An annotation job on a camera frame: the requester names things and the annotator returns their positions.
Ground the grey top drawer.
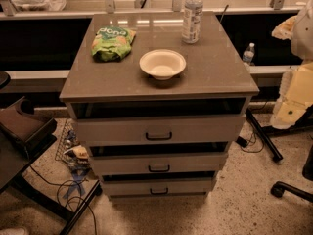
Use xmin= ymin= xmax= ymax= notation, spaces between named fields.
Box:
xmin=72 ymin=115 xmax=246 ymax=147

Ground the grey drawer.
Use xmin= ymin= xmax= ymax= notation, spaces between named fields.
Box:
xmin=102 ymin=177 xmax=216 ymax=197
xmin=72 ymin=115 xmax=246 ymax=147
xmin=89 ymin=153 xmax=228 ymax=175

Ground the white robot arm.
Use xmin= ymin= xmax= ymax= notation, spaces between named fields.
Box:
xmin=270 ymin=0 xmax=313 ymax=129

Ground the grey drawer cabinet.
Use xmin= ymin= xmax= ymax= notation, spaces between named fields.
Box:
xmin=60 ymin=12 xmax=258 ymax=200

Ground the grey middle drawer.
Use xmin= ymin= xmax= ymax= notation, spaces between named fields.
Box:
xmin=89 ymin=153 xmax=228 ymax=175

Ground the grey bottom drawer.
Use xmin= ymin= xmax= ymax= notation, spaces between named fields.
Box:
xmin=102 ymin=177 xmax=216 ymax=197

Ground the white paper bowl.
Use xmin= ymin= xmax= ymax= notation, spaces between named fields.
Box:
xmin=139 ymin=49 xmax=186 ymax=80

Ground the green chips bag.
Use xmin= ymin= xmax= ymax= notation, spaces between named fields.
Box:
xmin=91 ymin=26 xmax=136 ymax=62

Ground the blue tape cross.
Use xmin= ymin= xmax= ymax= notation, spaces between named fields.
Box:
xmin=63 ymin=170 xmax=88 ymax=199

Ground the small water bottle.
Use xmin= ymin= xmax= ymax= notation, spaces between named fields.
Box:
xmin=243 ymin=43 xmax=255 ymax=67

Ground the clear water bottle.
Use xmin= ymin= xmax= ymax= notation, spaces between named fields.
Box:
xmin=182 ymin=0 xmax=203 ymax=44

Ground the black stand leg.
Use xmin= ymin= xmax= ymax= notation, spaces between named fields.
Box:
xmin=246 ymin=109 xmax=283 ymax=163

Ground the dark brown chair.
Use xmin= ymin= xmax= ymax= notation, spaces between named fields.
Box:
xmin=0 ymin=97 xmax=100 ymax=235

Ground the black office chair base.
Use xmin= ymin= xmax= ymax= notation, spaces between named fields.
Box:
xmin=270 ymin=146 xmax=313 ymax=202

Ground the wire basket with clutter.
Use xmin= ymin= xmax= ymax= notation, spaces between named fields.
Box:
xmin=55 ymin=119 xmax=90 ymax=171

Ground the black floor cable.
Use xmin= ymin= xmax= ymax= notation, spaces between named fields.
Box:
xmin=28 ymin=164 xmax=99 ymax=235

